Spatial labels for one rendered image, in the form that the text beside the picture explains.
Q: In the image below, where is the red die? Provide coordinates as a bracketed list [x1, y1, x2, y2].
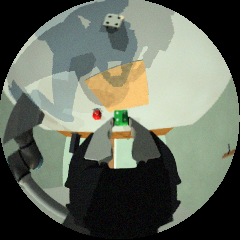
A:
[92, 110, 102, 120]

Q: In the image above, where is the tan flat mat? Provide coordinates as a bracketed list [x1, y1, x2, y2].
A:
[84, 60, 149, 112]

